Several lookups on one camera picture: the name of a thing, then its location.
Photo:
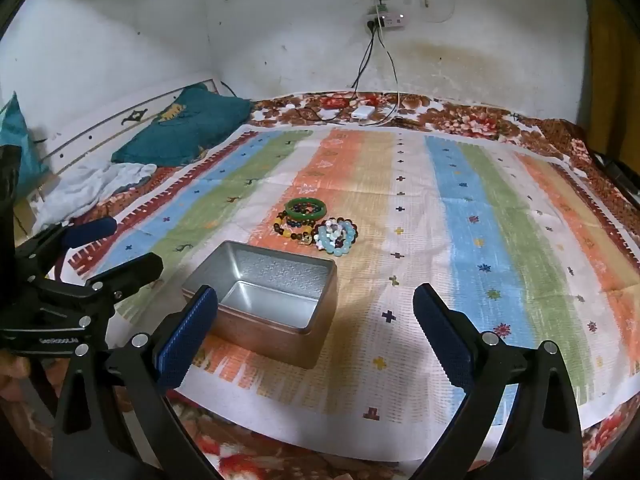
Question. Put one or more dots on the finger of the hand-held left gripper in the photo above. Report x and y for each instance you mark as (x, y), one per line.
(130, 270)
(90, 230)

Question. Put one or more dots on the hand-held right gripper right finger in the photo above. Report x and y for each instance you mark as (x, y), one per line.
(445, 342)

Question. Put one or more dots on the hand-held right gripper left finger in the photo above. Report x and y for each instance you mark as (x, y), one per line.
(184, 342)

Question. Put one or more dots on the silver metal tin box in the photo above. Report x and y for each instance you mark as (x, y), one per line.
(280, 320)

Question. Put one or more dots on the person's left hand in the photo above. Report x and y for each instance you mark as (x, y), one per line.
(11, 377)

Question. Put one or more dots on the white cloth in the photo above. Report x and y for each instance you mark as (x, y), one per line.
(90, 185)

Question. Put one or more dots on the white headboard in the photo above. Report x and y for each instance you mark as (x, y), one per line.
(100, 127)

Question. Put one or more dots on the striped colourful mat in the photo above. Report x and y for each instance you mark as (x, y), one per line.
(450, 235)

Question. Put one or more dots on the plain teal pillow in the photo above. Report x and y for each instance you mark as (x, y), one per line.
(17, 145)

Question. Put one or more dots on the teal folded cloth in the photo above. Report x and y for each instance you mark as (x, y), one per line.
(190, 125)

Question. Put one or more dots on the colourful striped blanket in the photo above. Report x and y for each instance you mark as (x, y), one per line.
(465, 120)

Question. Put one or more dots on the white charger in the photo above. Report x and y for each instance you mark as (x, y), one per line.
(363, 112)

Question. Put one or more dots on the yellow wooden cabinet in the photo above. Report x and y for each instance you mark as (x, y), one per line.
(612, 70)

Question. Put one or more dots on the white power strip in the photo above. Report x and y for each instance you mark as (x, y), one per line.
(387, 20)

